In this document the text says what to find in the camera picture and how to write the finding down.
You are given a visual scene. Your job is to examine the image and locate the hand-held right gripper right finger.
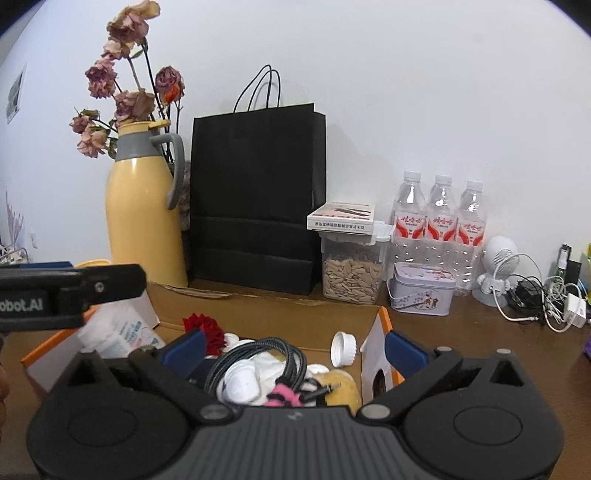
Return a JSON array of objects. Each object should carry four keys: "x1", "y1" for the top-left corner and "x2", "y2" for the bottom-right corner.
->
[{"x1": 358, "y1": 329, "x2": 527, "y2": 424}]

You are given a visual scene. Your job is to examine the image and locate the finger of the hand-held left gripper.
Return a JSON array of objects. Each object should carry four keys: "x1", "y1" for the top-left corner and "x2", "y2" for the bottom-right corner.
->
[
  {"x1": 18, "y1": 261, "x2": 75, "y2": 273},
  {"x1": 46, "y1": 263, "x2": 147, "y2": 309}
]

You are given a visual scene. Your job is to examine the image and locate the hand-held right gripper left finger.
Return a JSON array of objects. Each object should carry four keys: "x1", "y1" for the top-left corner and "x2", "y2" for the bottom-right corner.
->
[{"x1": 67, "y1": 329, "x2": 235, "y2": 424}]

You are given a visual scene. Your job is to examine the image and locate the red flower ornament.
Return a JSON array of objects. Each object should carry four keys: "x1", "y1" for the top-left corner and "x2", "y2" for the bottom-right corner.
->
[{"x1": 182, "y1": 314, "x2": 241, "y2": 357}]

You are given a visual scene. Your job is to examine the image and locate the white cotton swab container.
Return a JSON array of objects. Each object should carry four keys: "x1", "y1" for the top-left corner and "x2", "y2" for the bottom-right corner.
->
[{"x1": 78, "y1": 305, "x2": 166, "y2": 360}]

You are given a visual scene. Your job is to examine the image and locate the red pumpkin print cardboard box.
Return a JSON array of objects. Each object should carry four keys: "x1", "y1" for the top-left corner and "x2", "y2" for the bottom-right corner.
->
[{"x1": 21, "y1": 279, "x2": 407, "y2": 408}]

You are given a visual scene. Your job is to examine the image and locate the printed grey tin box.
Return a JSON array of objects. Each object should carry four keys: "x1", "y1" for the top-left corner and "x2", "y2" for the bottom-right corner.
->
[{"x1": 387, "y1": 262, "x2": 455, "y2": 317}]

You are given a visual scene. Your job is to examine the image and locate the yellow thermos jug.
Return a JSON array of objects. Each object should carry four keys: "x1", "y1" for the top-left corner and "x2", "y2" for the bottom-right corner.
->
[{"x1": 105, "y1": 119, "x2": 189, "y2": 288}]

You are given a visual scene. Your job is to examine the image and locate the yellow plush toy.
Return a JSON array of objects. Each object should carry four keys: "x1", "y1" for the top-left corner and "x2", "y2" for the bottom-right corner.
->
[{"x1": 318, "y1": 368, "x2": 363, "y2": 414}]

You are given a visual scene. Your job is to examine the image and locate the clear seed container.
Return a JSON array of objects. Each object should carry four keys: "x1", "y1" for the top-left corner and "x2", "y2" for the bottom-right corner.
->
[{"x1": 320, "y1": 222, "x2": 393, "y2": 306}]

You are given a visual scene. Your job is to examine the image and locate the pink fuzzy tie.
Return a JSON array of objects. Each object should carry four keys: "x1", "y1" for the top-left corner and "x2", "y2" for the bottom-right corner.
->
[{"x1": 267, "y1": 383, "x2": 305, "y2": 407}]

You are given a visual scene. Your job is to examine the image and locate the white astronaut gadget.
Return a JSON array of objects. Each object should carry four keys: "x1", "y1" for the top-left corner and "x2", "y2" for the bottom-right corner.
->
[{"x1": 472, "y1": 235, "x2": 520, "y2": 306}]

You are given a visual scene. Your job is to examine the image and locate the black power adapter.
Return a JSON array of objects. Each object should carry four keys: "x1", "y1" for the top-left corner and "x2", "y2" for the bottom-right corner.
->
[{"x1": 508, "y1": 277, "x2": 546, "y2": 315}]

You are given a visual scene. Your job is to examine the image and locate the red label water bottle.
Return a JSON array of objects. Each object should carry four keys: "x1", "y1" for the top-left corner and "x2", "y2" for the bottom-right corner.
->
[
  {"x1": 390, "y1": 171, "x2": 428, "y2": 269},
  {"x1": 455, "y1": 180, "x2": 486, "y2": 297},
  {"x1": 426, "y1": 174, "x2": 459, "y2": 278}
]

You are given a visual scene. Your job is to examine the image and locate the flat white box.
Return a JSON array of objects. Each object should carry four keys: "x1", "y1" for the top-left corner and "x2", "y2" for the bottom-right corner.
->
[{"x1": 307, "y1": 200, "x2": 376, "y2": 232}]

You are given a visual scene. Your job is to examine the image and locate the white charger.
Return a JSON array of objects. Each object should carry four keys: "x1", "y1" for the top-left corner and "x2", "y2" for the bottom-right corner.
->
[{"x1": 563, "y1": 293, "x2": 588, "y2": 330}]

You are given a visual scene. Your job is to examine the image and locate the black paper bag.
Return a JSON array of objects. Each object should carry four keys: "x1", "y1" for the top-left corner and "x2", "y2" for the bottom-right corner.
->
[{"x1": 189, "y1": 65, "x2": 328, "y2": 296}]

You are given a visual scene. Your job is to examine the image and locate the dried rose bouquet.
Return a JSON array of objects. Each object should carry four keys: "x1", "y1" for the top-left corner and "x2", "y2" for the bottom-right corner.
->
[{"x1": 70, "y1": 0, "x2": 186, "y2": 160}]

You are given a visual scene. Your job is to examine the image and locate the black green bottle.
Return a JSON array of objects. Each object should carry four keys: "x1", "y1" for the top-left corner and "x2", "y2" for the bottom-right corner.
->
[{"x1": 549, "y1": 244, "x2": 583, "y2": 296}]

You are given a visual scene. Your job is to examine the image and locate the wire storage rack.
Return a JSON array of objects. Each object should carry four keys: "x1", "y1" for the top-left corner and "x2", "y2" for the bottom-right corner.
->
[{"x1": 0, "y1": 247, "x2": 29, "y2": 267}]

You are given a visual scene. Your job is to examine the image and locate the purple flower wall decal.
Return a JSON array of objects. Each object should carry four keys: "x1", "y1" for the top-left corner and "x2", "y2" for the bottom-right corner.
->
[{"x1": 0, "y1": 189, "x2": 28, "y2": 250}]

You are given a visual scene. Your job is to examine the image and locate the black coiled cable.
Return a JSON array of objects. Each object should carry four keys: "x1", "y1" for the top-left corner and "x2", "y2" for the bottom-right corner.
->
[{"x1": 205, "y1": 338, "x2": 334, "y2": 403}]

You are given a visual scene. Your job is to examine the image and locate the tangle of chargers and cables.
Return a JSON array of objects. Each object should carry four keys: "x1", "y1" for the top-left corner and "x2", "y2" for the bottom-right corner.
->
[{"x1": 496, "y1": 251, "x2": 583, "y2": 333}]

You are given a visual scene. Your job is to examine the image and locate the wall notice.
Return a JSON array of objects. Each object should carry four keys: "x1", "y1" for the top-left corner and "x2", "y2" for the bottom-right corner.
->
[{"x1": 6, "y1": 62, "x2": 27, "y2": 125}]

